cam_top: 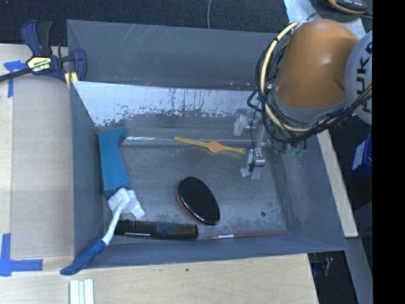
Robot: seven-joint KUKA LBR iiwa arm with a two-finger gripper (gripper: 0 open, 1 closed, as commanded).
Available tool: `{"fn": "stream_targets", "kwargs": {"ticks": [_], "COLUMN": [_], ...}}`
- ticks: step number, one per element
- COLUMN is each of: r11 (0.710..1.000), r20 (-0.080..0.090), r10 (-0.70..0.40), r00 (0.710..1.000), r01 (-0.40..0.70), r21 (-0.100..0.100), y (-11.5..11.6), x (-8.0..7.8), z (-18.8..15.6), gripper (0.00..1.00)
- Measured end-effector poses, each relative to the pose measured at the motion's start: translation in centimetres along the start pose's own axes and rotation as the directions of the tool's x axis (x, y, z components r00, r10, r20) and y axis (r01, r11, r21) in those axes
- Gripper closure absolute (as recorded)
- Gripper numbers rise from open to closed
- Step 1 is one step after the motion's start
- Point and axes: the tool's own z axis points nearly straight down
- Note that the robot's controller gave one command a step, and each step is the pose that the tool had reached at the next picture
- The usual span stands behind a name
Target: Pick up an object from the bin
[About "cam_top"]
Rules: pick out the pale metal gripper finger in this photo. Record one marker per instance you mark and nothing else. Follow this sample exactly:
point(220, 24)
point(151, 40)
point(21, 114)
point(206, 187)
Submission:
point(250, 163)
point(259, 161)

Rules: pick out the yellow wristband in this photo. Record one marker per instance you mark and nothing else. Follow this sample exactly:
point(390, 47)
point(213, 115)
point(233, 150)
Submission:
point(214, 146)

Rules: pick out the black oval case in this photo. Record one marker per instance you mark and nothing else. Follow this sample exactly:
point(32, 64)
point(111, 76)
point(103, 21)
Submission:
point(199, 201)

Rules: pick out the thin red paintbrush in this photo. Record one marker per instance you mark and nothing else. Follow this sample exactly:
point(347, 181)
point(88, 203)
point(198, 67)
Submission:
point(253, 234)

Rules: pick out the black comb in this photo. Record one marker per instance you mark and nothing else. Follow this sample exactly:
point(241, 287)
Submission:
point(158, 230)

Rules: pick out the grey metal bin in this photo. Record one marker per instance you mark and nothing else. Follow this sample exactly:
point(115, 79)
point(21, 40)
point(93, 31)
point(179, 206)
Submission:
point(177, 55)

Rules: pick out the blue foam block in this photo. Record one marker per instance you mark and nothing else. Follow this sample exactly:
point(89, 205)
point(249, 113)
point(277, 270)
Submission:
point(111, 163)

